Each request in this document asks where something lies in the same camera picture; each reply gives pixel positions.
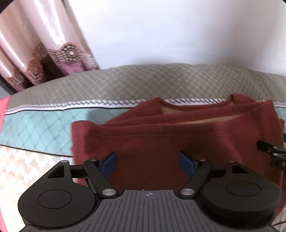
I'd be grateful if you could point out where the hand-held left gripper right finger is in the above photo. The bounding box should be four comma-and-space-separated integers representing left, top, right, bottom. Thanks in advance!
178, 151, 249, 198

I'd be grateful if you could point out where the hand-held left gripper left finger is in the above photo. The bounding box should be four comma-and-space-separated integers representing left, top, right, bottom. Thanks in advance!
46, 151, 119, 198

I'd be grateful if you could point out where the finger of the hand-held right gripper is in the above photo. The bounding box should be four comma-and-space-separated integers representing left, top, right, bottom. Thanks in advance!
257, 140, 286, 172

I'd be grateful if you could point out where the maroon long-sleeved sweater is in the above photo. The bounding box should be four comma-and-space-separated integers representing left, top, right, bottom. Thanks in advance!
71, 94, 285, 193

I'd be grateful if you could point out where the quilted patterned bed blanket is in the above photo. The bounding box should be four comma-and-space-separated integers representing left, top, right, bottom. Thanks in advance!
0, 63, 286, 232

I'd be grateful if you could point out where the pink bed sheet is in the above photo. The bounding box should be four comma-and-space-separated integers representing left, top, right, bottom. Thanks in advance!
0, 95, 12, 128

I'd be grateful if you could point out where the pink curtain with lace hem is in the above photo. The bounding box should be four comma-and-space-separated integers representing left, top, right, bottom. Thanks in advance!
0, 0, 100, 92

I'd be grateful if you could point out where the dark window frame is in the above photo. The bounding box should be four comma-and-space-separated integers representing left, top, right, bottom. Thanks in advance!
0, 75, 14, 97

